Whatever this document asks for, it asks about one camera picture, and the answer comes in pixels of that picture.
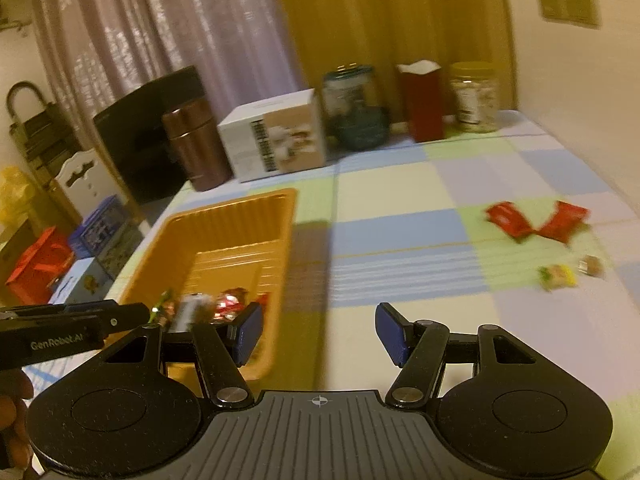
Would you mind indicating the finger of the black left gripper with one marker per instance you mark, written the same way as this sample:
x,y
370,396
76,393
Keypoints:
x,y
118,318
92,307

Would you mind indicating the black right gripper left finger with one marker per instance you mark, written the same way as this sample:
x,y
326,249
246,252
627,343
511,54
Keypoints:
x,y
218,351

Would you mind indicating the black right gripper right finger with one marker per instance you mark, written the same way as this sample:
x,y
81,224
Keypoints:
x,y
421,350

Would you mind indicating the red candy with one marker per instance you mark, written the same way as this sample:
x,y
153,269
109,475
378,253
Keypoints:
x,y
510,221
564,222
229,304

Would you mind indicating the grey black snack packet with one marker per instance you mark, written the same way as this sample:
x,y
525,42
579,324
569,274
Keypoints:
x,y
192,310

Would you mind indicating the person's left hand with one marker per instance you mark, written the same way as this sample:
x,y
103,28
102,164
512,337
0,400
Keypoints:
x,y
16,388

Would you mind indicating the light blue carton box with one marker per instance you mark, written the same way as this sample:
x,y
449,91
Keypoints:
x,y
85,281

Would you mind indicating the red gift bag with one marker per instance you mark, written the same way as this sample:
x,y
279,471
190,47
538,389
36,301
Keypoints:
x,y
39,266

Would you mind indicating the blue milk carton box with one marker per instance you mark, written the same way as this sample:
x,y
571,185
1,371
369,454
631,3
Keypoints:
x,y
109,235

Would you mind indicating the orange plastic tray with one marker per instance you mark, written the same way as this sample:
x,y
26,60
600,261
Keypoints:
x,y
240,243

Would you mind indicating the white chair back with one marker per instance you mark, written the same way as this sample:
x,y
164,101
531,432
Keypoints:
x,y
86,182

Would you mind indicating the yellow green small candy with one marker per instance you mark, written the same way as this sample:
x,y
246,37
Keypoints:
x,y
556,276

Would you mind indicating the checkered tablecloth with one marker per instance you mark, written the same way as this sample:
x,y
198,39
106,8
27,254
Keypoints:
x,y
554,393

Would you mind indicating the black monitor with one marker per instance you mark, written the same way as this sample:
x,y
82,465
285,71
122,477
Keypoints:
x,y
133,133

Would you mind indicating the small brown candy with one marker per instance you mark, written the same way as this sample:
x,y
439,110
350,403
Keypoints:
x,y
592,266

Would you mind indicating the brown metal thermos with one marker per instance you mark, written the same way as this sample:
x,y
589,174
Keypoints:
x,y
192,132

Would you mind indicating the white product box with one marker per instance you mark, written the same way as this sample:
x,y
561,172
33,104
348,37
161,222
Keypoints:
x,y
275,136

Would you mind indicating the dark green glass jar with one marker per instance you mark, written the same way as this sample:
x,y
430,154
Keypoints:
x,y
356,114

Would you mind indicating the clear jar yellow lid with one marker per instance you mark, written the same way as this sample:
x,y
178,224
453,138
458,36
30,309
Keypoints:
x,y
476,92

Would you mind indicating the dark red paper box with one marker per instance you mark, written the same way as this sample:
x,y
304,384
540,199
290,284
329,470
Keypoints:
x,y
422,102

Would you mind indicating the pale purple curtain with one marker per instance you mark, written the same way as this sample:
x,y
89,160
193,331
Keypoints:
x,y
95,52

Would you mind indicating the yellow curtain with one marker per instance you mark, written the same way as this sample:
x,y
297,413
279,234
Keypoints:
x,y
385,33

